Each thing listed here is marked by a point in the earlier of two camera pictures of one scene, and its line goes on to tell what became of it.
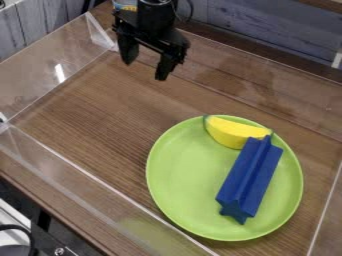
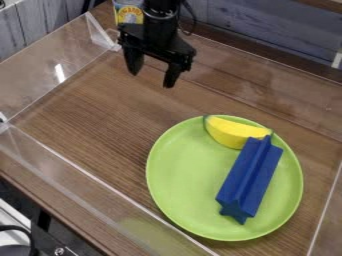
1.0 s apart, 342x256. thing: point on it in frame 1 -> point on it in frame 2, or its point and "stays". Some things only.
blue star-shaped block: (249, 180) stays
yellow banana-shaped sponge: (232, 134) stays
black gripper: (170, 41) -> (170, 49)
